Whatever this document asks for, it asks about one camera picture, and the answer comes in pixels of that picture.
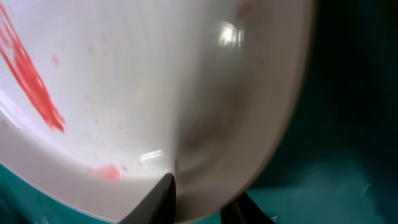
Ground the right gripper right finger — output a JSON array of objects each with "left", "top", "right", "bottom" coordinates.
[{"left": 220, "top": 192, "right": 275, "bottom": 224}]

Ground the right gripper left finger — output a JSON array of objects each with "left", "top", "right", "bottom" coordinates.
[{"left": 119, "top": 173, "right": 177, "bottom": 224}]

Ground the white round plate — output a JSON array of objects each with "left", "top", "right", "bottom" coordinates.
[{"left": 1, "top": 0, "right": 316, "bottom": 222}]

